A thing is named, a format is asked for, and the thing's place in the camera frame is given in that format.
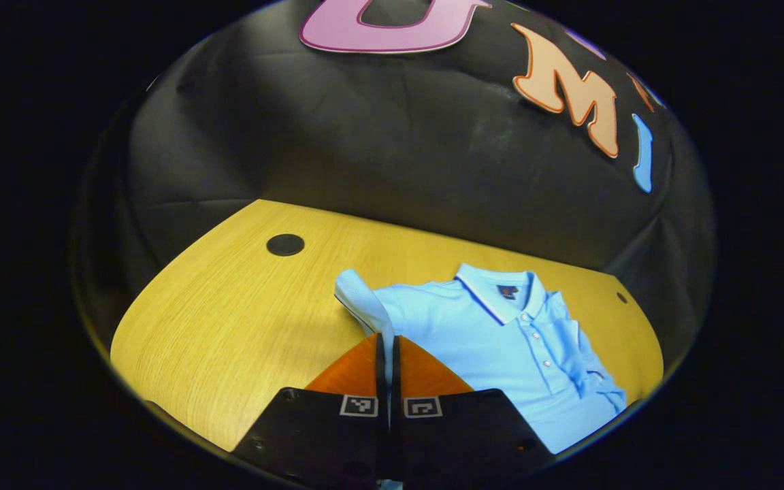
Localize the light blue T-shirt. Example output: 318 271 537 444
334 263 627 455

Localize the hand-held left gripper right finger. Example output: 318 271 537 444
392 335 556 487

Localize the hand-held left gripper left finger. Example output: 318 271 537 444
232 332 391 487

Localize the black backdrop cloth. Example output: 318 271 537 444
72 0 716 361

